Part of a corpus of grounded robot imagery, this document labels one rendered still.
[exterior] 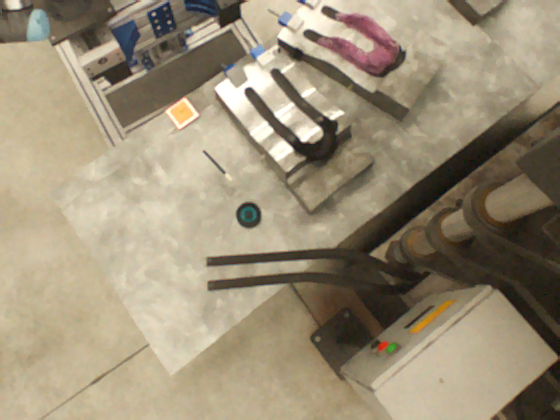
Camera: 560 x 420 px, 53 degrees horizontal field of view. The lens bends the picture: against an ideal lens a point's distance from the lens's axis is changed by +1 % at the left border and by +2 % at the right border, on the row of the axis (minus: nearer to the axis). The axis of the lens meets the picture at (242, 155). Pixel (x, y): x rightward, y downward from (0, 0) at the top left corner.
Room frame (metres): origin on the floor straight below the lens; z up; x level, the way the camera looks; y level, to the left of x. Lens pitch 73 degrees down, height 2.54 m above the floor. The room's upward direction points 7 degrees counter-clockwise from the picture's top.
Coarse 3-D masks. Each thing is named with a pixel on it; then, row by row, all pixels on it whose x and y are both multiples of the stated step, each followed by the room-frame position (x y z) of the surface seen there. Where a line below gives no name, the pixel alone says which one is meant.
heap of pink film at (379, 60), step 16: (336, 16) 0.96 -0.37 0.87; (352, 16) 0.94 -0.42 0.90; (368, 16) 0.92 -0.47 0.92; (368, 32) 0.86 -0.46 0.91; (384, 32) 0.87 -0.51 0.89; (336, 48) 0.82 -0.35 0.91; (352, 48) 0.81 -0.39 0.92; (384, 48) 0.81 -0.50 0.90; (352, 64) 0.77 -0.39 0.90; (368, 64) 0.76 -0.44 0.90; (384, 64) 0.75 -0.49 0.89
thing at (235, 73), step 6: (222, 66) 0.83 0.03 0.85; (234, 66) 0.80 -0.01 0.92; (240, 66) 0.79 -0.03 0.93; (228, 72) 0.78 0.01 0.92; (234, 72) 0.77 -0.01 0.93; (240, 72) 0.77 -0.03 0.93; (228, 78) 0.78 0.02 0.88; (234, 78) 0.75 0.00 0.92; (240, 78) 0.76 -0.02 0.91; (246, 78) 0.76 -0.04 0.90; (234, 84) 0.74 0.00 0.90; (240, 84) 0.74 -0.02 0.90
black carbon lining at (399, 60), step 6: (324, 6) 1.01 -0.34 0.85; (330, 6) 1.01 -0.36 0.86; (324, 12) 0.99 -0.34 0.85; (330, 12) 0.99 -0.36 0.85; (336, 12) 0.99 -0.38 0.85; (330, 18) 0.97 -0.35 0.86; (306, 30) 0.93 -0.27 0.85; (312, 30) 0.93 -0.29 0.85; (306, 36) 0.91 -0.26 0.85; (312, 36) 0.91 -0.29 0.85; (318, 36) 0.90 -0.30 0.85; (312, 42) 0.88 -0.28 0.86; (396, 42) 0.83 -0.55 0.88; (402, 54) 0.79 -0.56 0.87; (396, 60) 0.77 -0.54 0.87; (402, 60) 0.77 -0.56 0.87; (396, 66) 0.75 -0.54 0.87; (384, 72) 0.74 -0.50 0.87
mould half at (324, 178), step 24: (264, 72) 0.78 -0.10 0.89; (288, 72) 0.77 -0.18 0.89; (216, 96) 0.74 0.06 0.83; (240, 96) 0.70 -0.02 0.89; (264, 96) 0.70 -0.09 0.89; (312, 96) 0.68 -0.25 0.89; (240, 120) 0.62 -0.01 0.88; (264, 120) 0.61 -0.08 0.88; (288, 120) 0.60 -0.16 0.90; (264, 144) 0.53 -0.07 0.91; (288, 144) 0.51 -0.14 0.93; (360, 144) 0.50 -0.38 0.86; (288, 168) 0.43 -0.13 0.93; (312, 168) 0.44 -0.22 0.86; (336, 168) 0.43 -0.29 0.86; (360, 168) 0.43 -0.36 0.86; (312, 192) 0.37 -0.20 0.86; (336, 192) 0.37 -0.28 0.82
